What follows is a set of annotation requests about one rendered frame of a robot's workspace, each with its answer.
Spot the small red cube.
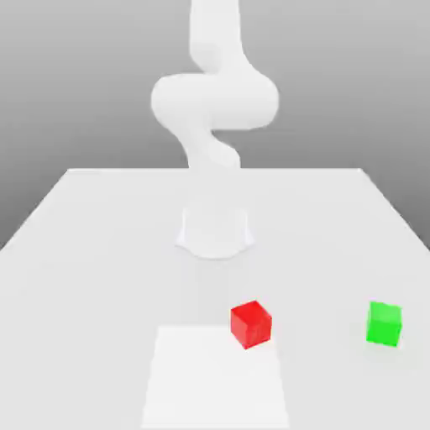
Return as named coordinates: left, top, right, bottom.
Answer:
left=230, top=299, right=273, bottom=351

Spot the small green cube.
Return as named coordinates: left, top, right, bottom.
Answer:
left=365, top=301, right=403, bottom=348

